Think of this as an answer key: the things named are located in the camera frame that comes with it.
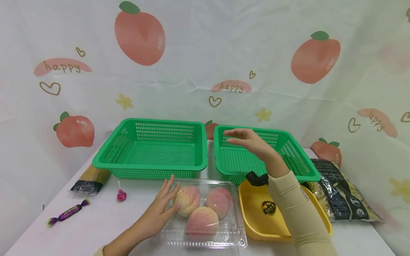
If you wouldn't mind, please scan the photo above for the small green plastic basket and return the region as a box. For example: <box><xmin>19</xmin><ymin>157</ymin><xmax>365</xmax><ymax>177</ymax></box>
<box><xmin>214</xmin><ymin>125</ymin><xmax>321</xmax><ymax>186</ymax></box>

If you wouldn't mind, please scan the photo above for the pink lollipop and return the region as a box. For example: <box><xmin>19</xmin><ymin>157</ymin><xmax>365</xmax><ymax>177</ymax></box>
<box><xmin>116</xmin><ymin>181</ymin><xmax>127</xmax><ymax>202</ymax></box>

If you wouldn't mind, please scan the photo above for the person's left hand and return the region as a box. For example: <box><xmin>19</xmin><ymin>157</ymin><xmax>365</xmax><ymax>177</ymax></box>
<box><xmin>139</xmin><ymin>174</ymin><xmax>182</xmax><ymax>240</ymax></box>

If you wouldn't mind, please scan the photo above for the spaghetti packet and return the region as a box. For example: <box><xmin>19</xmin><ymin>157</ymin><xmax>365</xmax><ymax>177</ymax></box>
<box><xmin>69</xmin><ymin>165</ymin><xmax>111</xmax><ymax>196</ymax></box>

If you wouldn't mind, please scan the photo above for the yellow plastic tray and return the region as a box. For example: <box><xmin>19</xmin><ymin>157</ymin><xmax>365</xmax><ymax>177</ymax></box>
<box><xmin>238</xmin><ymin>180</ymin><xmax>333</xmax><ymax>242</ymax></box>

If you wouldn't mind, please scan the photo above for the person's right forearm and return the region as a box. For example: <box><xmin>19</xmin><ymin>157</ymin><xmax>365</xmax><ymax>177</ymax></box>
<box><xmin>265</xmin><ymin>156</ymin><xmax>337</xmax><ymax>256</ymax></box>

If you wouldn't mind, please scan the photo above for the yellowish pink peach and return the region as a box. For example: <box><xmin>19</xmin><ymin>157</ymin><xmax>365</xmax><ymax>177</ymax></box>
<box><xmin>173</xmin><ymin>186</ymin><xmax>201</xmax><ymax>217</ymax></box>

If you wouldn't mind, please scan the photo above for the large green plastic basket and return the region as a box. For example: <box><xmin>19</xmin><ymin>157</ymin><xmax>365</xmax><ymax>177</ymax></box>
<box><xmin>92</xmin><ymin>118</ymin><xmax>208</xmax><ymax>180</ymax></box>

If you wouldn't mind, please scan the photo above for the person's left forearm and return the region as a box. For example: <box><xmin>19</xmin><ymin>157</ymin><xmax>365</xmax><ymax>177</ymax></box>
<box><xmin>94</xmin><ymin>222</ymin><xmax>152</xmax><ymax>256</ymax></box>

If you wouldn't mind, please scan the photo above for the black and yellow pasta packet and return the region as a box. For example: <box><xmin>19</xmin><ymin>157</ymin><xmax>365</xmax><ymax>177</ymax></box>
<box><xmin>301</xmin><ymin>159</ymin><xmax>385</xmax><ymax>223</ymax></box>

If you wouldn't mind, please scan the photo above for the person's right hand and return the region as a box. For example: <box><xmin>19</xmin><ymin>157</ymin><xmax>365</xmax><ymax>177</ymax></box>
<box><xmin>223</xmin><ymin>128</ymin><xmax>279</xmax><ymax>165</ymax></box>

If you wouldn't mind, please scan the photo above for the clear plastic clamshell box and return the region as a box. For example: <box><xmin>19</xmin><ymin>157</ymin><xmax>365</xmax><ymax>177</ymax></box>
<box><xmin>153</xmin><ymin>178</ymin><xmax>248</xmax><ymax>249</ymax></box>

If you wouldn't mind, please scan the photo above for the purple wrapped candy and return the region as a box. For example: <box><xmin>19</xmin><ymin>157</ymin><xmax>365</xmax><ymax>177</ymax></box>
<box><xmin>47</xmin><ymin>199</ymin><xmax>91</xmax><ymax>228</ymax></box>

